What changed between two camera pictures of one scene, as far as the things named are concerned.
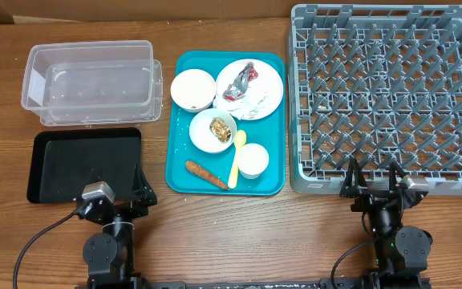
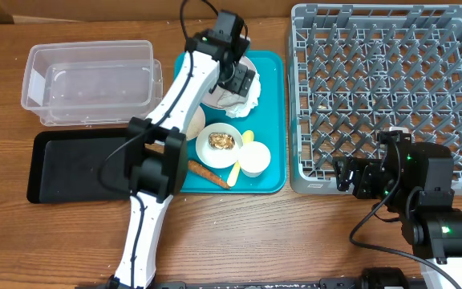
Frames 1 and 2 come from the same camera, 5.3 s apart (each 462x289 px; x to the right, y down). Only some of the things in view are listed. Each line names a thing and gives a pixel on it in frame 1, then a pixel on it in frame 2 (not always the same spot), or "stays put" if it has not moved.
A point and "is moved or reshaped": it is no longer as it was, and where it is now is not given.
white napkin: (253, 103) is moved or reshaped
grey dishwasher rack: (387, 83) stays put
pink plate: (249, 89) → (210, 99)
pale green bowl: (212, 131) → (218, 145)
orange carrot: (206, 174) stays put
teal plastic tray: (212, 152) stays put
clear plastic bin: (94, 83) stays put
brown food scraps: (220, 129) → (221, 140)
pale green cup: (252, 160) stays put
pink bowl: (192, 90) is moved or reshaped
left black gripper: (142, 194) → (241, 81)
